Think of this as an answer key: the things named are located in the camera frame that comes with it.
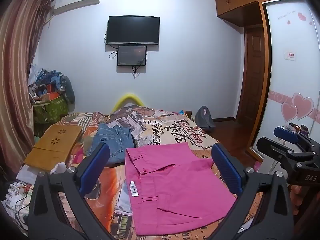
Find wooden door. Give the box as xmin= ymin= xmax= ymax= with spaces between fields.
xmin=236 ymin=26 xmax=267 ymax=123

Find grey backpack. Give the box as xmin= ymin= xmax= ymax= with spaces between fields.
xmin=194 ymin=106 xmax=216 ymax=132

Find white cloth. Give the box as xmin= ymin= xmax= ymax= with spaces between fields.
xmin=17 ymin=162 xmax=66 ymax=182

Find wooden lap table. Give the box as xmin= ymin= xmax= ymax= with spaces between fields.
xmin=24 ymin=124 xmax=83 ymax=168

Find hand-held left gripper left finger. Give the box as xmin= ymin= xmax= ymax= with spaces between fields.
xmin=27 ymin=143 xmax=115 ymax=240

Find white power strip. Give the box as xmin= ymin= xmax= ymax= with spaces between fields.
xmin=5 ymin=183 xmax=29 ymax=202

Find white heart-print wardrobe door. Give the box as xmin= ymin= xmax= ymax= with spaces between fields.
xmin=250 ymin=0 xmax=320 ymax=155

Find yellow foam tube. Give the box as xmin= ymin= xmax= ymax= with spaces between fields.
xmin=111 ymin=94 xmax=147 ymax=113

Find black wall television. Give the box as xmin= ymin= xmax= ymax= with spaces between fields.
xmin=106 ymin=16 xmax=160 ymax=46

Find blue jeans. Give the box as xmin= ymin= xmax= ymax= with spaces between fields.
xmin=86 ymin=123 xmax=137 ymax=165

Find pink pants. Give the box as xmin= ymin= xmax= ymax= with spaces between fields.
xmin=124 ymin=142 xmax=238 ymax=236

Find white air conditioner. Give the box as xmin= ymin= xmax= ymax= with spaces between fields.
xmin=51 ymin=0 xmax=103 ymax=15

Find printed blanket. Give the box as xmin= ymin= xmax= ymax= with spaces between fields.
xmin=15 ymin=105 xmax=265 ymax=240

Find pile of bags and boxes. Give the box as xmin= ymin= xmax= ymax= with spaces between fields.
xmin=27 ymin=64 xmax=69 ymax=100

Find green bag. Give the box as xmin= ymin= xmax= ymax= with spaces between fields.
xmin=32 ymin=92 xmax=69 ymax=124

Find small black monitor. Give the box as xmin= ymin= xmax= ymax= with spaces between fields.
xmin=117 ymin=44 xmax=147 ymax=67

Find striped curtain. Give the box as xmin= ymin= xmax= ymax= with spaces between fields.
xmin=0 ymin=0 xmax=54 ymax=178

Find wooden overhead cabinet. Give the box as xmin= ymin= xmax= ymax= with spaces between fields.
xmin=214 ymin=0 xmax=303 ymax=27

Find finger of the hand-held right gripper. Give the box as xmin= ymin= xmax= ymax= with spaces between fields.
xmin=257 ymin=137 xmax=304 ymax=167
xmin=274 ymin=127 xmax=313 ymax=147

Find person's right hand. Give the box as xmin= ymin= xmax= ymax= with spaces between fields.
xmin=290 ymin=185 xmax=312 ymax=221

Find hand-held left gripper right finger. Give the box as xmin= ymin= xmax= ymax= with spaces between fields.
xmin=211 ymin=143 xmax=294 ymax=240

